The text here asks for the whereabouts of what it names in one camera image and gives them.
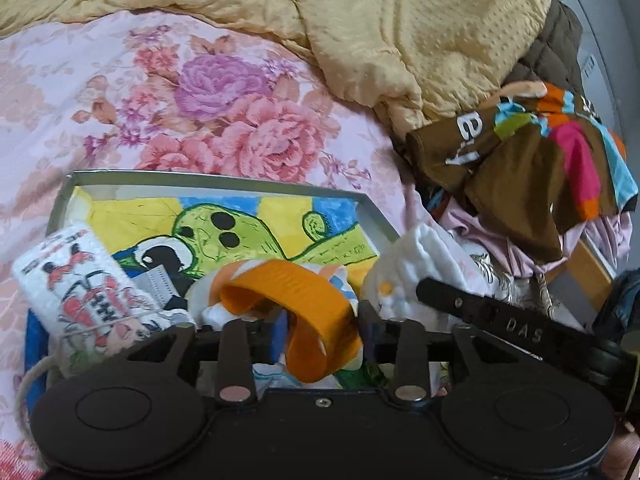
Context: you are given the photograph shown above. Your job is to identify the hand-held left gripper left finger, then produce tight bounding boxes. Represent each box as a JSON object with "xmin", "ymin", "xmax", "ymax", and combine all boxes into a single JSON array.
[{"xmin": 125, "ymin": 318, "xmax": 287, "ymax": 407}]

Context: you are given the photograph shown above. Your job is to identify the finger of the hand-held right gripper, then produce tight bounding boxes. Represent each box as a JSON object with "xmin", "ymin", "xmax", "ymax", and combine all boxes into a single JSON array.
[{"xmin": 416, "ymin": 277, "xmax": 596, "ymax": 362}]

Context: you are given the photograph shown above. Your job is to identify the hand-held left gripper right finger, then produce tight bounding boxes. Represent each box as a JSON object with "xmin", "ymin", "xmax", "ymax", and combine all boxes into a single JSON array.
[{"xmin": 357, "ymin": 301, "xmax": 507, "ymax": 404}]

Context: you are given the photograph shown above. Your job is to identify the striped colourful cloth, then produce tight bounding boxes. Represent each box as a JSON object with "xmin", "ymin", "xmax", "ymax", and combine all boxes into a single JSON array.
[{"xmin": 187, "ymin": 259, "xmax": 361, "ymax": 392}]

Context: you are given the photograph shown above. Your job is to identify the orange silicone band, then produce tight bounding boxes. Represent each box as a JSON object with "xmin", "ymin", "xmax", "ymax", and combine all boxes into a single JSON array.
[{"xmin": 219, "ymin": 259, "xmax": 363, "ymax": 384}]

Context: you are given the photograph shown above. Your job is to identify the grey cloth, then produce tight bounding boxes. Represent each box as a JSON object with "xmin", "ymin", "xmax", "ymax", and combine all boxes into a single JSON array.
[{"xmin": 135, "ymin": 265, "xmax": 186, "ymax": 312}]

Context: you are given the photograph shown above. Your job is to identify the shallow grey cartoon-print box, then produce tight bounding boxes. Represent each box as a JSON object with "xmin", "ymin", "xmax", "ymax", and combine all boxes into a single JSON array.
[{"xmin": 25, "ymin": 170, "xmax": 401, "ymax": 396}]

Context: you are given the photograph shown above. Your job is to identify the white towel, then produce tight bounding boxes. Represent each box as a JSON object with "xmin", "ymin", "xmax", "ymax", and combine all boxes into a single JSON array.
[{"xmin": 11, "ymin": 224, "xmax": 196, "ymax": 377}]

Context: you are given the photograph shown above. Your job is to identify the gold patterned brocade cloth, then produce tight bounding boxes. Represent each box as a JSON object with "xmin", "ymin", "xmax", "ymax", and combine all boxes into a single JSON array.
[{"xmin": 465, "ymin": 250, "xmax": 566, "ymax": 322}]

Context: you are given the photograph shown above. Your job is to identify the blue jeans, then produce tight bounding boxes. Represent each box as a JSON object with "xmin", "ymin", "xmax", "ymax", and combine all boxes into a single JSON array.
[{"xmin": 592, "ymin": 270, "xmax": 640, "ymax": 347}]

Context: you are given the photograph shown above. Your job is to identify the white quilted cloth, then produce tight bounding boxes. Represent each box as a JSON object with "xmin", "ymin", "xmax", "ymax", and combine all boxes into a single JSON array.
[{"xmin": 361, "ymin": 223, "xmax": 481, "ymax": 322}]

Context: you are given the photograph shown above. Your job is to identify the pale pink cloth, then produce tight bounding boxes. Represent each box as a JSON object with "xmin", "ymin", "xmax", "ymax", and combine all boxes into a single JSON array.
[{"xmin": 425, "ymin": 195, "xmax": 636, "ymax": 282}]

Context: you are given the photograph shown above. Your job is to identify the brown multicoloured cloth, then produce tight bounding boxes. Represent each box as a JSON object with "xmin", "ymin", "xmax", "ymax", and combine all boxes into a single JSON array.
[{"xmin": 404, "ymin": 80, "xmax": 628, "ymax": 264}]

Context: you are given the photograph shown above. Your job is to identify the pink floral bed sheet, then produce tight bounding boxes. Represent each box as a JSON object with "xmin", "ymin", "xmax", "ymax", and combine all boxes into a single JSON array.
[{"xmin": 0, "ymin": 7, "xmax": 451, "ymax": 480}]

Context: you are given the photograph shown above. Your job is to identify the brown quilted jacket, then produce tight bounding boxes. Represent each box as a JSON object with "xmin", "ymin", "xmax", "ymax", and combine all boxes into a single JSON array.
[{"xmin": 505, "ymin": 0, "xmax": 586, "ymax": 97}]

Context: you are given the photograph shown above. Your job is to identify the yellow dotted blanket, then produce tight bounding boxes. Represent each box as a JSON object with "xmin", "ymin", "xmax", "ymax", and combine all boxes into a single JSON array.
[{"xmin": 0, "ymin": 0, "xmax": 558, "ymax": 132}]

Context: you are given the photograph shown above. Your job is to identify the wooden bed frame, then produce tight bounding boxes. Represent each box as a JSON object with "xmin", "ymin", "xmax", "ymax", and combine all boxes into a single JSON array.
[{"xmin": 545, "ymin": 240, "xmax": 618, "ymax": 332}]

